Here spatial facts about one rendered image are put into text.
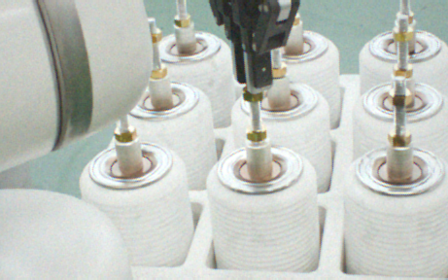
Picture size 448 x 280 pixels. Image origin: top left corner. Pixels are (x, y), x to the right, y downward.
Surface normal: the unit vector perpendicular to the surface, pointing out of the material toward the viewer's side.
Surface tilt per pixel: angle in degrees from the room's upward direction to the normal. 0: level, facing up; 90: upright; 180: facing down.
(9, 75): 90
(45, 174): 0
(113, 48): 91
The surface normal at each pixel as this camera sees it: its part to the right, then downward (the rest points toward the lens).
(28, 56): 0.51, 0.25
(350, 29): -0.10, -0.85
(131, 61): 0.65, 0.44
